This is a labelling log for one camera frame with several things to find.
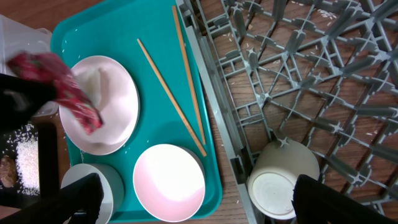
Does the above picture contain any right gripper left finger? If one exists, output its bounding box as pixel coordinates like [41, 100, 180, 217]
[1, 173, 104, 224]

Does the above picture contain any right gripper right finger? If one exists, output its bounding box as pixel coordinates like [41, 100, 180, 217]
[292, 174, 396, 224]

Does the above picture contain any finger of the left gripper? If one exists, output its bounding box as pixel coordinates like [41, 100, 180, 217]
[1, 73, 57, 131]

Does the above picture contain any red foil snack wrapper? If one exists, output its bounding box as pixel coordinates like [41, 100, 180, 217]
[6, 52, 103, 134]

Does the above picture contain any grey bowl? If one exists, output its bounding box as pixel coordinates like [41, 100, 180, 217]
[61, 164, 124, 224]

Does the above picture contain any pile of rice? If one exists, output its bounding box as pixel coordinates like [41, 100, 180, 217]
[4, 123, 40, 196]

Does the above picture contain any white cup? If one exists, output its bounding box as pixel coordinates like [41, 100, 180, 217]
[248, 139, 320, 220]

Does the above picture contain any brown food scrap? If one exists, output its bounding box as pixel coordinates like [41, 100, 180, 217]
[1, 156, 17, 188]

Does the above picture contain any white plastic wrap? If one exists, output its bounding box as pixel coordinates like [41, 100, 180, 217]
[76, 68, 102, 108]

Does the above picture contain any small pink bowl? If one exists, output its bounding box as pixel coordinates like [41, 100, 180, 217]
[132, 144, 206, 223]

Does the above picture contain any black waste tray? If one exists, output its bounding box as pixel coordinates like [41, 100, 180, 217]
[0, 121, 60, 208]

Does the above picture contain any grey dishwasher rack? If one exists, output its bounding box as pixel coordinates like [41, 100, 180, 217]
[176, 0, 397, 223]

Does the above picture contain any clear plastic bin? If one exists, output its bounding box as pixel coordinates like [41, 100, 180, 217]
[0, 14, 60, 118]

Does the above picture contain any large white plate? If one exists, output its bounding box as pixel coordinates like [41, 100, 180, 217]
[59, 55, 140, 156]

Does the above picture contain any wooden chopstick left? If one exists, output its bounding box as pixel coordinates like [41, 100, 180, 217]
[137, 39, 207, 157]

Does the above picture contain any wooden chopstick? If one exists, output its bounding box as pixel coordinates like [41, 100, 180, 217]
[172, 6, 206, 144]
[137, 39, 207, 157]

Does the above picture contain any teal plastic tray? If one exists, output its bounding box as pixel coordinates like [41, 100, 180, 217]
[51, 1, 222, 223]

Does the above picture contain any wooden chopstick right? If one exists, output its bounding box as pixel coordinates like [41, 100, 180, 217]
[172, 6, 206, 144]

